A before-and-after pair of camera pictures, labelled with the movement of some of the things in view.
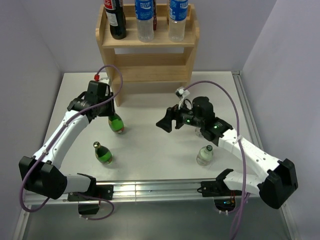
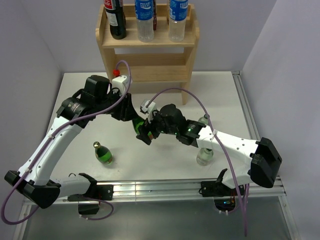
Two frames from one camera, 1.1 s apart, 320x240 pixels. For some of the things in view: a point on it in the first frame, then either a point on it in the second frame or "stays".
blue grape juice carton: x=154 y=18 stays
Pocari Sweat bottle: x=178 y=11 stays
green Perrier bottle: x=116 y=123 → x=138 y=123
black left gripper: x=111 y=111 → x=127 y=111
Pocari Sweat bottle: x=144 y=13 stays
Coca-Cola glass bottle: x=114 y=13 stays
